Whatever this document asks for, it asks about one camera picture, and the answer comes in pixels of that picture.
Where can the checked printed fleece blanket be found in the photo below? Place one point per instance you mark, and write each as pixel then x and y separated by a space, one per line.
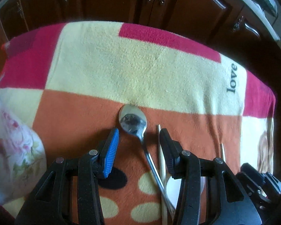
pixel 131 70

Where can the wooden chopstick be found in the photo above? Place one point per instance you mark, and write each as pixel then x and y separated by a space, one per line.
pixel 161 159
pixel 222 151

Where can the white floral pillow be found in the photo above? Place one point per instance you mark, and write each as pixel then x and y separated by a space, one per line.
pixel 11 157

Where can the dark wooden cabinet door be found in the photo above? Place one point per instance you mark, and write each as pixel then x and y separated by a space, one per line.
pixel 196 9
pixel 39 7
pixel 8 23
pixel 253 28
pixel 107 0

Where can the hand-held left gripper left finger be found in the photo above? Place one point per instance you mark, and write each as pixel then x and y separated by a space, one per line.
pixel 111 154

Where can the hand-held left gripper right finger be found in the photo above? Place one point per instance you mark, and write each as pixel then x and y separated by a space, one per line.
pixel 168 154

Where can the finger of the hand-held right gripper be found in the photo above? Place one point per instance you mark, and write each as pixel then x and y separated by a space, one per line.
pixel 250 174

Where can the large metal spoon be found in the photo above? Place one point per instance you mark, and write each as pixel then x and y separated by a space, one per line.
pixel 132 121

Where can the white ceramic spoon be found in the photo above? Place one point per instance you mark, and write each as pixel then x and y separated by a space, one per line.
pixel 174 187

